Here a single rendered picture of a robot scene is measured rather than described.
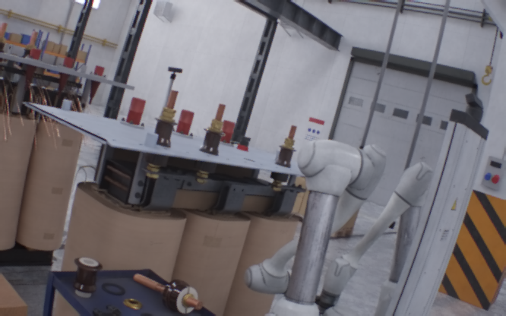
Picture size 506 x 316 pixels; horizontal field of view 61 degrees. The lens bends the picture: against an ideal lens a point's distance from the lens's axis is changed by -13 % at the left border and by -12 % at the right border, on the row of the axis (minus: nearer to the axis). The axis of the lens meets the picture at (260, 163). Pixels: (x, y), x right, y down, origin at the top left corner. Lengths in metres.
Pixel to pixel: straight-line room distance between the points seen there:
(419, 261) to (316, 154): 0.52
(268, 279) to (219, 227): 0.45
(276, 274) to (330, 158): 0.52
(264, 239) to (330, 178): 1.02
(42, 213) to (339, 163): 2.47
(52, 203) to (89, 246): 1.60
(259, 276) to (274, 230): 0.73
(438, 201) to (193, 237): 1.09
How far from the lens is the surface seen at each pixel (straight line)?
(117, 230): 1.86
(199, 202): 2.21
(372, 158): 1.65
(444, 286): 6.85
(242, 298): 2.61
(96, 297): 1.57
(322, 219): 1.57
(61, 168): 3.49
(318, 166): 1.54
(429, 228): 1.66
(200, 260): 2.19
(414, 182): 2.07
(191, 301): 1.52
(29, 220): 3.60
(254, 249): 2.52
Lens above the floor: 1.55
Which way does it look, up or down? 5 degrees down
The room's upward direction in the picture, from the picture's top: 16 degrees clockwise
